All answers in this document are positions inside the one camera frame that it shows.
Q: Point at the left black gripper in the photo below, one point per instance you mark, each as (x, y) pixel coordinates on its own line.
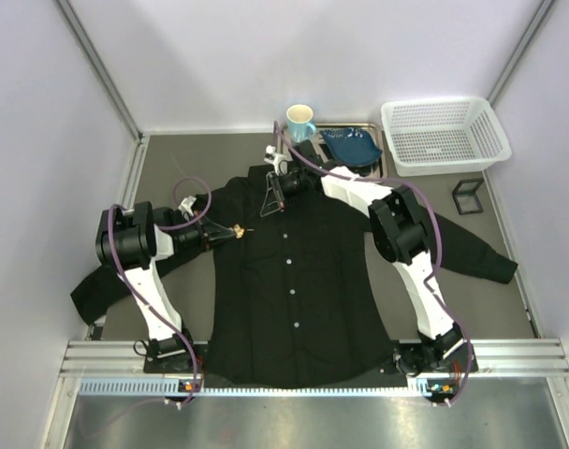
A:
(206, 236)

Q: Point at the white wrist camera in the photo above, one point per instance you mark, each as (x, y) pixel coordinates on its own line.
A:
(278, 160)
(186, 208)

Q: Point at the aluminium frame rail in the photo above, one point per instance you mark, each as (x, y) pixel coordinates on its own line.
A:
(111, 368)

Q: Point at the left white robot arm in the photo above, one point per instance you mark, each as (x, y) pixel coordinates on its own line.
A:
(132, 243)

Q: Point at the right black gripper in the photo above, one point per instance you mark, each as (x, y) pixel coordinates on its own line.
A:
(279, 185)

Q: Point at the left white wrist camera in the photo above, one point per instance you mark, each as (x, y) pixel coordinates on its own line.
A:
(186, 208)

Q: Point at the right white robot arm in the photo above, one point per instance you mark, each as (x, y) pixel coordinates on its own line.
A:
(404, 235)

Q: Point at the brooch in black box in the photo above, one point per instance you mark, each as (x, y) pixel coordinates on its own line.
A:
(465, 196)

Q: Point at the white plastic basket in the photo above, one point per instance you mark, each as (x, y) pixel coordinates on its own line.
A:
(447, 135)

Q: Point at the steel tray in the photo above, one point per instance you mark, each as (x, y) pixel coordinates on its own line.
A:
(316, 151)

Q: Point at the dark blue plate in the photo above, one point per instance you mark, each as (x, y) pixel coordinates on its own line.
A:
(352, 146)

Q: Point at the black button shirt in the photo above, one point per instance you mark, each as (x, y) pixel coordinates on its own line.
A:
(293, 301)

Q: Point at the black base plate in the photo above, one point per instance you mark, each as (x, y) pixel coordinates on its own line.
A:
(408, 359)

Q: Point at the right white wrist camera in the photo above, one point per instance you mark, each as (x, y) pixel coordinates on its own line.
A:
(278, 160)

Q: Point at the light blue mug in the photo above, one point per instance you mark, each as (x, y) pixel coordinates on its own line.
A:
(300, 123)

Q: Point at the gold brooch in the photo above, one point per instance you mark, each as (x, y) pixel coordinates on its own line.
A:
(240, 231)

